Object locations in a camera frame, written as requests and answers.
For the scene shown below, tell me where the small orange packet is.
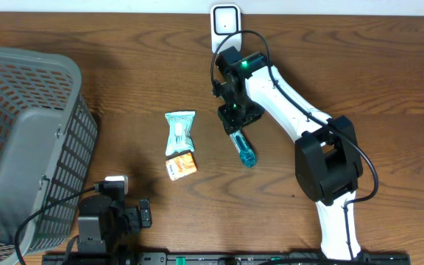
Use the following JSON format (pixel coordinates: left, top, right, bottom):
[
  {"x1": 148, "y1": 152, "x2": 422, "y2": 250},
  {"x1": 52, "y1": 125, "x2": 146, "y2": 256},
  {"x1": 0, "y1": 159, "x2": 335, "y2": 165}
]
[{"x1": 166, "y1": 152, "x2": 197, "y2": 181}]

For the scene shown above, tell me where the white barcode scanner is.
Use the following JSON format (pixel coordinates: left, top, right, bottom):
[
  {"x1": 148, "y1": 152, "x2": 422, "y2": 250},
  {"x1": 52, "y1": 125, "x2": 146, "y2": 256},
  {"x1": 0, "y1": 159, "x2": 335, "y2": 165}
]
[{"x1": 210, "y1": 4, "x2": 241, "y2": 53}]

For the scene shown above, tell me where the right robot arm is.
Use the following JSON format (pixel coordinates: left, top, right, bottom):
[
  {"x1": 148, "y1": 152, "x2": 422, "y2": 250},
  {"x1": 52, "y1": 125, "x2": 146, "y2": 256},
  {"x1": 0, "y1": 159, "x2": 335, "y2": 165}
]
[{"x1": 213, "y1": 46, "x2": 363, "y2": 260}]

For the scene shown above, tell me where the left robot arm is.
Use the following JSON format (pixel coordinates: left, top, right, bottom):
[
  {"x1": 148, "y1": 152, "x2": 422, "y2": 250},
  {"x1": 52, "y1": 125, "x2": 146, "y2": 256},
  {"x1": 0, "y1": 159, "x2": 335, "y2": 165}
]
[{"x1": 69, "y1": 194, "x2": 152, "y2": 264}]

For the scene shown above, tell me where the grey plastic basket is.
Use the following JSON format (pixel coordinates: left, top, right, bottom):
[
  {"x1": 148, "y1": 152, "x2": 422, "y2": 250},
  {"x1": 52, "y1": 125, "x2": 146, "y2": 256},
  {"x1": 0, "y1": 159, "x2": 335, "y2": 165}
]
[{"x1": 0, "y1": 47, "x2": 98, "y2": 264}]

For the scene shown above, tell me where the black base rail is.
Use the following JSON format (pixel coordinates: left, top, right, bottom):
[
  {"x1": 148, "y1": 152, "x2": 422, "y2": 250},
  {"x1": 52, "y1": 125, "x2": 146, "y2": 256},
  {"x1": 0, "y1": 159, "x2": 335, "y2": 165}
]
[{"x1": 42, "y1": 252, "x2": 411, "y2": 265}]

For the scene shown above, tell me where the mint green wipes pack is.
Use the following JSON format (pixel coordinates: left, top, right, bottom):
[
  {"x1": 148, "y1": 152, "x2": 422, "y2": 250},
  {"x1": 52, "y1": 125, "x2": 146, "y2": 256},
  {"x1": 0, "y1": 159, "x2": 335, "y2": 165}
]
[{"x1": 165, "y1": 110, "x2": 196, "y2": 156}]

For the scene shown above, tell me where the teal Listerine mouthwash bottle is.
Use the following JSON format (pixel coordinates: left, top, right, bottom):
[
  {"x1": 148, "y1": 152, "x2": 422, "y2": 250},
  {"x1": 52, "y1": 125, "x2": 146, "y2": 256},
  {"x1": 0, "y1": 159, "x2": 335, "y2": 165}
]
[{"x1": 230, "y1": 130, "x2": 257, "y2": 168}]

